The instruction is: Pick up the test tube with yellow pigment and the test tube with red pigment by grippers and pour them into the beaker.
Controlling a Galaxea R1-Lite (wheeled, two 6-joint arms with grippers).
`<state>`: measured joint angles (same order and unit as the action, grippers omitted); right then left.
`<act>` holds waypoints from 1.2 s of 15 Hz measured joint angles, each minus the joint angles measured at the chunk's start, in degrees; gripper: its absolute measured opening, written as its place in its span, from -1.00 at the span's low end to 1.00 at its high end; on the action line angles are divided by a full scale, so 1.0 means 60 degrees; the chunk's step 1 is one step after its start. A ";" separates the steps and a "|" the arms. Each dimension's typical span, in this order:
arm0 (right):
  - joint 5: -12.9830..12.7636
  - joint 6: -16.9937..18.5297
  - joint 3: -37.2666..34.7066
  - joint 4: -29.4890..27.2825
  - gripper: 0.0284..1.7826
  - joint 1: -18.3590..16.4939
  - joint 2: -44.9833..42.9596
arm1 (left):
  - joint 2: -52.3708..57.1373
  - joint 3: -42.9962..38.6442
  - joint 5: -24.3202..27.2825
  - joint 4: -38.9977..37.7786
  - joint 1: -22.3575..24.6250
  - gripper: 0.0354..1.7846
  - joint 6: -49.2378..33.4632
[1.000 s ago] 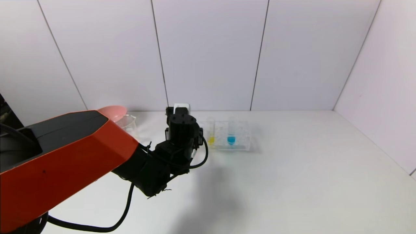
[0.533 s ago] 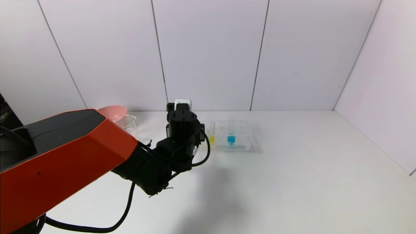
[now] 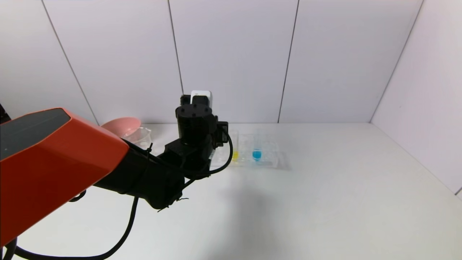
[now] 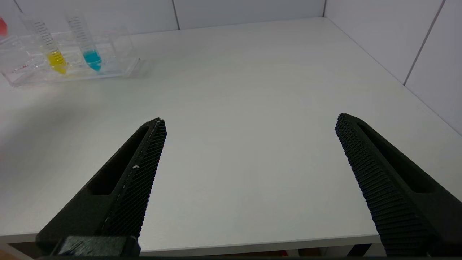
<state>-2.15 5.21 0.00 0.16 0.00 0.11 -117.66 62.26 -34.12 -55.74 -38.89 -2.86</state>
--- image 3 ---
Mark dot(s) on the dark chair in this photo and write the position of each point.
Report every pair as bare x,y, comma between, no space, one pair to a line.
3,113

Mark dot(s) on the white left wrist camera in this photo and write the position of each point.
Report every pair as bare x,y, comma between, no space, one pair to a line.
200,96

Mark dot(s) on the test tube with yellow pigment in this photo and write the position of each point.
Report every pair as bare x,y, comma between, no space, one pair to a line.
235,155

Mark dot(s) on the pink bowl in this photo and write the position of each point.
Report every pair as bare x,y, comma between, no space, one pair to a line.
124,124

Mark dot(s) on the clear acrylic test tube rack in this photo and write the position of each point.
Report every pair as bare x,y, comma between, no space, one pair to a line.
269,159

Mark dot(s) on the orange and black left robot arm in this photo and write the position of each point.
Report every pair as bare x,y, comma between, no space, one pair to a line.
54,162

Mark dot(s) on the clear glass beaker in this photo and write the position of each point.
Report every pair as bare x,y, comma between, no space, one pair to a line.
142,137

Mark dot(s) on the test tube with blue pigment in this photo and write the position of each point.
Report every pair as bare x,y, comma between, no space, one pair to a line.
257,154

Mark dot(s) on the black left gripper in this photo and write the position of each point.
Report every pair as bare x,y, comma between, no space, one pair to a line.
221,133

